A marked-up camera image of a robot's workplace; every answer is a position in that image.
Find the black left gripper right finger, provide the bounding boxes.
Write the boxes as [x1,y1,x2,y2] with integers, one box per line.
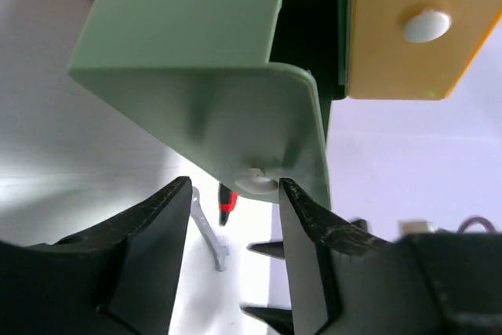
[279,179,501,334]

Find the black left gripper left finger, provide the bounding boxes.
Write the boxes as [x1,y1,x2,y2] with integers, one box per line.
[1,177,192,334]

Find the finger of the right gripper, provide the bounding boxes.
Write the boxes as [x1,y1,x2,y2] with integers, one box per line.
[247,241,285,260]
[241,304,294,331]

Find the yellow drawer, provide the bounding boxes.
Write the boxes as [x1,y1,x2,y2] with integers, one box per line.
[347,0,501,100]

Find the black red utility knife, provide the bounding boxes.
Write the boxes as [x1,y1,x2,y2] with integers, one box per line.
[218,184,238,227]

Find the yellow drawer cabinet shell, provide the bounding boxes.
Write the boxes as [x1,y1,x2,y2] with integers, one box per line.
[270,0,350,102]

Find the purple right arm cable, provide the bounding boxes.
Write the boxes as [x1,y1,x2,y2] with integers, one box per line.
[457,215,497,234]

